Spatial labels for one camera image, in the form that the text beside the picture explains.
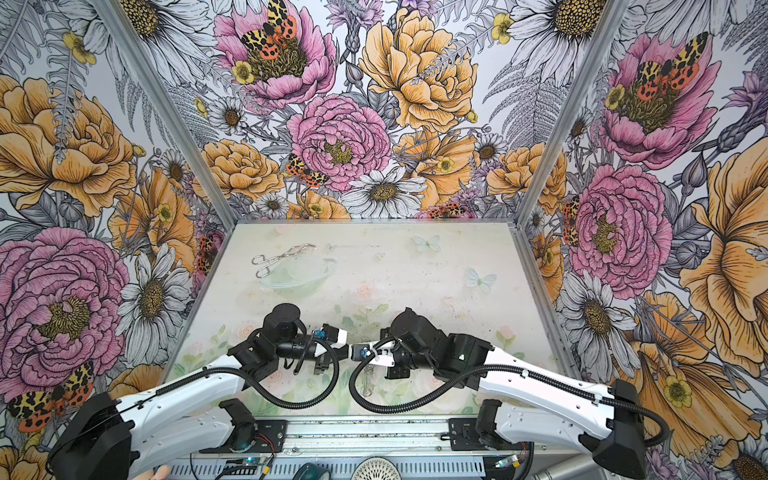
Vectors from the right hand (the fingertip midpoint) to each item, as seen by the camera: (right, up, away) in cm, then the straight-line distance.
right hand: (376, 355), depth 70 cm
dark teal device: (-13, -22, -7) cm, 26 cm away
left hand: (-5, -1, +3) cm, 6 cm away
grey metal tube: (+43, -25, -1) cm, 50 cm away
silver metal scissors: (-41, +20, +39) cm, 60 cm away
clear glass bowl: (-28, +14, +37) cm, 48 cm away
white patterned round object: (0, -25, -1) cm, 25 cm away
